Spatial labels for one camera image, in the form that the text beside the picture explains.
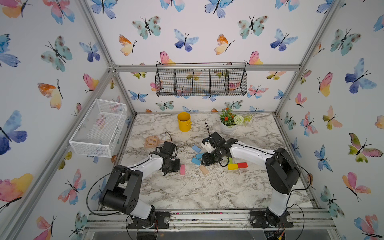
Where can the yellow cup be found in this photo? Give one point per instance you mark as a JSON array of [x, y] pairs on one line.
[[184, 120]]

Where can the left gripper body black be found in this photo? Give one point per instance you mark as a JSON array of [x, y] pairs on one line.
[[173, 166]]

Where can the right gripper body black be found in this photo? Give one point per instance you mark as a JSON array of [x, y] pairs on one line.
[[213, 157]]

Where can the aluminium front rail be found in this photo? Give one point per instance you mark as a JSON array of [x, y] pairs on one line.
[[248, 219]]

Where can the pink block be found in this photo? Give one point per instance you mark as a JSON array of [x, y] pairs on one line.
[[183, 170]]

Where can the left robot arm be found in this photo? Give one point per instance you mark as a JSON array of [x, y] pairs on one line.
[[122, 190]]

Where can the red block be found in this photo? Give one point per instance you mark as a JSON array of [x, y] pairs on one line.
[[242, 165]]

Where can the light blue block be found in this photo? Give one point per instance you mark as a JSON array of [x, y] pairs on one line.
[[196, 149], [199, 156]]

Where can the light blue block middle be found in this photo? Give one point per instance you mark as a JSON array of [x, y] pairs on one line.
[[199, 156]]

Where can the natural wood block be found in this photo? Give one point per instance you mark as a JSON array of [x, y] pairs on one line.
[[204, 170]]

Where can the blue block lower left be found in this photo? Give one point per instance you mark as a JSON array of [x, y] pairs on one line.
[[196, 161]]

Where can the black wire wall basket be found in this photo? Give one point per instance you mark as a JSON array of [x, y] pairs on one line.
[[201, 80]]

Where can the potted flower plant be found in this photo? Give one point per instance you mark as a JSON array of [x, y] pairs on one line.
[[230, 121]]

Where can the white mesh wall basket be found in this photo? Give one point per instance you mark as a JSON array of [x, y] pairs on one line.
[[98, 132]]

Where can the yellow block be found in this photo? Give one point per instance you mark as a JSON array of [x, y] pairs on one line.
[[233, 167]]

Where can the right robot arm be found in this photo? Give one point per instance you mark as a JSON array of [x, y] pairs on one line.
[[282, 172]]

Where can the pink plastic scoop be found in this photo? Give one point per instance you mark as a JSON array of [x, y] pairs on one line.
[[152, 142]]

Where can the light blue block upper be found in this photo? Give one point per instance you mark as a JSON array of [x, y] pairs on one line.
[[196, 149]]

